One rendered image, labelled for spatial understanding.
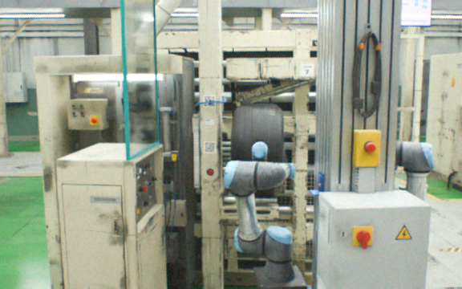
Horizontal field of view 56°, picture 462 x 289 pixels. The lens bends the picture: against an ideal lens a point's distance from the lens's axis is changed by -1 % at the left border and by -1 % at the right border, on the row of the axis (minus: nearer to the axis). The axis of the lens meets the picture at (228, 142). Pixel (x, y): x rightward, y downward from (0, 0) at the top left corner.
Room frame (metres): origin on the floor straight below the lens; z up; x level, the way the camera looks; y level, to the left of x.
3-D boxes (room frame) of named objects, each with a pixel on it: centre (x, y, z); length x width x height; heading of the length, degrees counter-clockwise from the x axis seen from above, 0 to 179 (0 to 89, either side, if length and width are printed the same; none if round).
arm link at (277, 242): (1.99, -0.23, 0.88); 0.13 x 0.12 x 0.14; 75
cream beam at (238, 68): (3.10, -0.30, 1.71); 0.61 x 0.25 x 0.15; 84
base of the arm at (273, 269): (1.99, -0.24, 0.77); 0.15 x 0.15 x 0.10
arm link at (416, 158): (1.97, -0.86, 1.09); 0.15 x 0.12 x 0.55; 67
